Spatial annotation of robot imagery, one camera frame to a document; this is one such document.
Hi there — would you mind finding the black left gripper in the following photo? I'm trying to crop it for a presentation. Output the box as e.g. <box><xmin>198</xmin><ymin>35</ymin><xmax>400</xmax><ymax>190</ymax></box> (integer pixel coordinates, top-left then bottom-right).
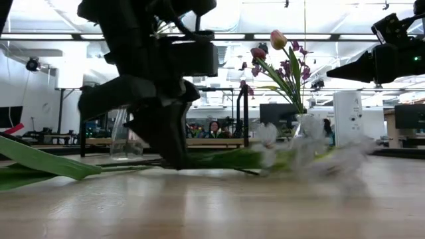
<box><xmin>78</xmin><ymin>74</ymin><xmax>201</xmax><ymax>170</ymax></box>

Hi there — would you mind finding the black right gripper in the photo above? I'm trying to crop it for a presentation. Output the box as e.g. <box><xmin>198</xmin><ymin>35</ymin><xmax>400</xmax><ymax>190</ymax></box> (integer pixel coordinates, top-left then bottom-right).
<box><xmin>327</xmin><ymin>41</ymin><xmax>425</xmax><ymax>84</ymax></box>

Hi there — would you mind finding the clear glass vase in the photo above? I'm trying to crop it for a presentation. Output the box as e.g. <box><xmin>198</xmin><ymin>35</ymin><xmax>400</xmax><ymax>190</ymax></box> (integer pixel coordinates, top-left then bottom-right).
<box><xmin>110</xmin><ymin>106</ymin><xmax>144</xmax><ymax>161</ymax></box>
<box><xmin>292</xmin><ymin>112</ymin><xmax>325</xmax><ymax>147</ymax></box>

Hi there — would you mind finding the white artificial flower bunch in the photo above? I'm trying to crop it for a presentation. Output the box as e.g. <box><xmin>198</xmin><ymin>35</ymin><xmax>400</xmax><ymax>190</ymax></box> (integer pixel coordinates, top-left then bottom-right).
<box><xmin>98</xmin><ymin>116</ymin><xmax>378</xmax><ymax>197</ymax></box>

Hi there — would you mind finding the purple artificial flower bunch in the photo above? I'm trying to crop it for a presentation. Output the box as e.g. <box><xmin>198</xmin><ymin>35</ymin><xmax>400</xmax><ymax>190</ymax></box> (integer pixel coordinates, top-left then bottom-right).
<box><xmin>238</xmin><ymin>40</ymin><xmax>315</xmax><ymax>114</ymax></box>

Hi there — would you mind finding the pink artificial tulip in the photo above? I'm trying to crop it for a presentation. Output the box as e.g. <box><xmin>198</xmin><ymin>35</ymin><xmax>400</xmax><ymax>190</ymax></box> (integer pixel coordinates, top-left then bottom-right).
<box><xmin>270</xmin><ymin>29</ymin><xmax>305</xmax><ymax>116</ymax></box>

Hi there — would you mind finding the dark red artificial tulip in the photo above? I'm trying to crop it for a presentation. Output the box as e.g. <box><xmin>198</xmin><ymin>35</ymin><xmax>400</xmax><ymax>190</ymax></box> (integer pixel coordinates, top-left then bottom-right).
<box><xmin>250</xmin><ymin>46</ymin><xmax>303</xmax><ymax>114</ymax></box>

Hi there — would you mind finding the yellow orange artificial tulip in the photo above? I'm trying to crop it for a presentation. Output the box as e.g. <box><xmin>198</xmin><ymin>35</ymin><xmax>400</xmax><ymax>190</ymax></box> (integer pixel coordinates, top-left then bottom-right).
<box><xmin>0</xmin><ymin>135</ymin><xmax>153</xmax><ymax>193</ymax></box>

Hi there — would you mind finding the person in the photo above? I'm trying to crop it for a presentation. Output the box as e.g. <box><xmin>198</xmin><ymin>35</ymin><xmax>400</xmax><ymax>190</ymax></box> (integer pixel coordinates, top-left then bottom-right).
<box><xmin>205</xmin><ymin>120</ymin><xmax>226</xmax><ymax>139</ymax></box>
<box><xmin>322</xmin><ymin>118</ymin><xmax>335</xmax><ymax>147</ymax></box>

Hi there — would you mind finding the white upright panel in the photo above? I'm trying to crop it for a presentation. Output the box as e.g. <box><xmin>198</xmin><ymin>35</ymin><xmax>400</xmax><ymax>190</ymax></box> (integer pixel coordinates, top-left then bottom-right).
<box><xmin>333</xmin><ymin>90</ymin><xmax>363</xmax><ymax>147</ymax></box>

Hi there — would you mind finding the black monitor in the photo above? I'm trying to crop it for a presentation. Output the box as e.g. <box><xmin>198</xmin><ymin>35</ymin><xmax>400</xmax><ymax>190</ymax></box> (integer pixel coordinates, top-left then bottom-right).
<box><xmin>259</xmin><ymin>103</ymin><xmax>299</xmax><ymax>130</ymax></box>
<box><xmin>0</xmin><ymin>106</ymin><xmax>24</xmax><ymax>129</ymax></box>
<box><xmin>394</xmin><ymin>104</ymin><xmax>425</xmax><ymax>130</ymax></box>

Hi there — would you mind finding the wooden desk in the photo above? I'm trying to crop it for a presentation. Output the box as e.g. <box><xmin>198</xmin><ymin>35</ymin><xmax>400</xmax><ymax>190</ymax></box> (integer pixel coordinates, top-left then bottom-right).
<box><xmin>383</xmin><ymin>108</ymin><xmax>425</xmax><ymax>149</ymax></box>

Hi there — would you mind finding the black metal stand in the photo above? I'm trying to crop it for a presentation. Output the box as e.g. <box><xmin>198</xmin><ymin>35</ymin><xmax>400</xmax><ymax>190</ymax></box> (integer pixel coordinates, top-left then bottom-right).
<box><xmin>54</xmin><ymin>86</ymin><xmax>84</xmax><ymax>135</ymax></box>

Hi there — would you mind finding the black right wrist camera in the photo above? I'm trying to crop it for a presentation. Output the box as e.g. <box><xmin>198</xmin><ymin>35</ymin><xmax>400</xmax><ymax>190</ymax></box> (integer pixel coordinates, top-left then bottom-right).
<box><xmin>371</xmin><ymin>12</ymin><xmax>411</xmax><ymax>46</ymax></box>

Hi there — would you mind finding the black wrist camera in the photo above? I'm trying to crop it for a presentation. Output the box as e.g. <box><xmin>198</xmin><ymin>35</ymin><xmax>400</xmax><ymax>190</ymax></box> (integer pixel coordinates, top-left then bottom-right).
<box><xmin>371</xmin><ymin>12</ymin><xmax>411</xmax><ymax>46</ymax></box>
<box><xmin>171</xmin><ymin>41</ymin><xmax>219</xmax><ymax>77</ymax></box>

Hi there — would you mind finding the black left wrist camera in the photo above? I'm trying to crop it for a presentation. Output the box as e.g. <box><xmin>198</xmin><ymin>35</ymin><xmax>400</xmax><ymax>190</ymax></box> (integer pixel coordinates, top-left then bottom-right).
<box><xmin>171</xmin><ymin>41</ymin><xmax>219</xmax><ymax>77</ymax></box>

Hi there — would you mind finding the black round camera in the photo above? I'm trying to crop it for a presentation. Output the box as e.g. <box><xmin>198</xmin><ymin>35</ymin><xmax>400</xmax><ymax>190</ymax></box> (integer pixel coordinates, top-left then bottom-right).
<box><xmin>25</xmin><ymin>56</ymin><xmax>41</xmax><ymax>72</ymax></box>

